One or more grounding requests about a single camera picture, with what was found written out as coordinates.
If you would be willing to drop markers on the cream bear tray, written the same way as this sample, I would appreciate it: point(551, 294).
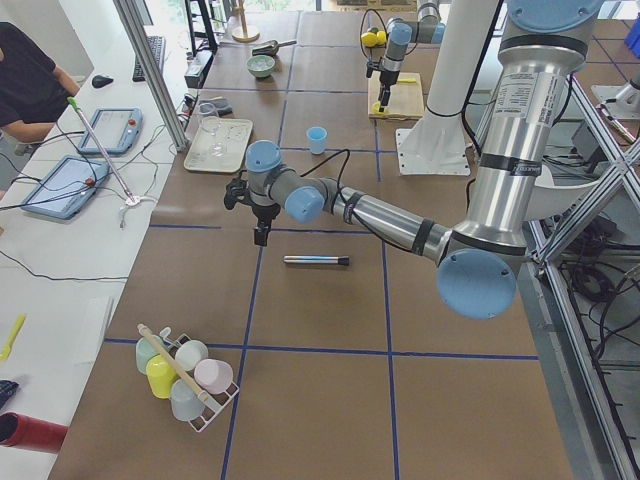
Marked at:
point(234, 134)

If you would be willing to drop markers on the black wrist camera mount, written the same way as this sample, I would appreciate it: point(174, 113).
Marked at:
point(236, 191)

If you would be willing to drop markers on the bamboo cutting board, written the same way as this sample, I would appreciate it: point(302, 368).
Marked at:
point(406, 101)

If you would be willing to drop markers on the aluminium frame post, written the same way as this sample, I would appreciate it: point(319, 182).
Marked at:
point(132, 23)

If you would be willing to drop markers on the white cup rack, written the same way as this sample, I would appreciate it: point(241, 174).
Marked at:
point(181, 371)

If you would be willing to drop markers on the red bottle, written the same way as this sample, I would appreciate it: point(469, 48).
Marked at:
point(28, 433)

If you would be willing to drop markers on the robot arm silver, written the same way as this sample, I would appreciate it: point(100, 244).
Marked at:
point(479, 258)
point(427, 29)

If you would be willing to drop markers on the green bowl of ice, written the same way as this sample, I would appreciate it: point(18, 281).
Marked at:
point(261, 66)

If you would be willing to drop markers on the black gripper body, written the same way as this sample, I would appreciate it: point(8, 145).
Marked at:
point(263, 213)
point(386, 76)

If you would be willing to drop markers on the teach pendant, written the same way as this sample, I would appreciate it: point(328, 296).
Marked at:
point(66, 188)
point(117, 129)

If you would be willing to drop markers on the lemon half on board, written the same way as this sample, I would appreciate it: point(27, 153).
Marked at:
point(378, 109)

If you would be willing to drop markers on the metal ice scoop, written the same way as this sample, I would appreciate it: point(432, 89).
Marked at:
point(271, 47)

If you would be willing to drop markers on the grey folded cloth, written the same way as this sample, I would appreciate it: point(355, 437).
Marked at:
point(221, 104)

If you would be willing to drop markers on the wooden mug tree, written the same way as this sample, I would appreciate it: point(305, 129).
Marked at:
point(244, 32)

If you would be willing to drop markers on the clear wine glass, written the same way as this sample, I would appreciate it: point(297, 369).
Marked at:
point(210, 123)

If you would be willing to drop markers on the far teach pendant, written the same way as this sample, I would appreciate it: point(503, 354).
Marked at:
point(117, 129)

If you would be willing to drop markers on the yellow lemon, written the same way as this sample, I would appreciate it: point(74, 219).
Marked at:
point(369, 39)
point(381, 36)

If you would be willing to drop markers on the near teach pendant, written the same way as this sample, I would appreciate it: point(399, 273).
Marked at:
point(66, 188)

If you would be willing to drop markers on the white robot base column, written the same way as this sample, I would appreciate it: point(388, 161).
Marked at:
point(436, 144)

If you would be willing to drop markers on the light blue cup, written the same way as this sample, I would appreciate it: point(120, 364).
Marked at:
point(317, 138)

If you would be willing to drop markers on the yellow lemon front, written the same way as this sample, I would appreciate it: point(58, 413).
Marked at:
point(369, 39)

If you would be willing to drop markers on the metal muddler black tip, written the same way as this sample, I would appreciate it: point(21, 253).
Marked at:
point(316, 260)

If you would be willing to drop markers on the yellow lemon back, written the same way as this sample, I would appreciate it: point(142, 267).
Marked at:
point(381, 36)

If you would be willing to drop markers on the person in black shirt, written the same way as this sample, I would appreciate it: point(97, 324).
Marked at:
point(34, 89)

